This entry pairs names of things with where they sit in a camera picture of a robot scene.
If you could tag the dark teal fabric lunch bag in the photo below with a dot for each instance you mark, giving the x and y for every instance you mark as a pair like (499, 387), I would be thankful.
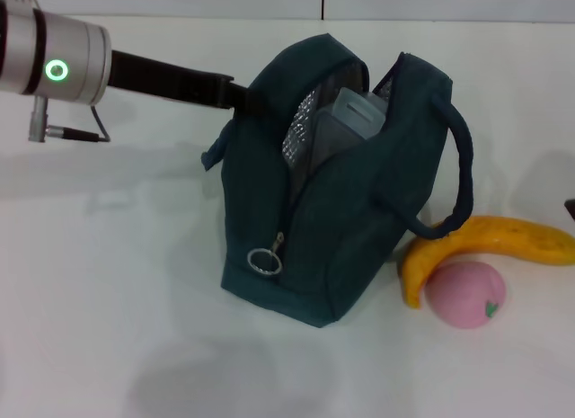
(359, 220)

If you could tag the clear plastic box blue lid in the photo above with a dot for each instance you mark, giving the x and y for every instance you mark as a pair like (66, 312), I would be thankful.
(355, 112)

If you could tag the pink toy peach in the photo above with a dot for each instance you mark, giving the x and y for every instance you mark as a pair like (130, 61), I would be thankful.
(462, 296)

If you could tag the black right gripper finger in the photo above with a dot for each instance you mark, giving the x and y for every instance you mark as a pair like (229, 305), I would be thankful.
(572, 207)

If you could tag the yellow banana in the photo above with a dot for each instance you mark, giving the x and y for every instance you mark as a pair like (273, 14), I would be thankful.
(494, 236)

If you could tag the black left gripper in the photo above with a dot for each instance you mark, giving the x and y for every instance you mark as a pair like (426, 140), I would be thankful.
(170, 81)

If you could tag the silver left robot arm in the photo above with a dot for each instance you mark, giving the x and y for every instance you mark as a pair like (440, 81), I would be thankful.
(67, 58)

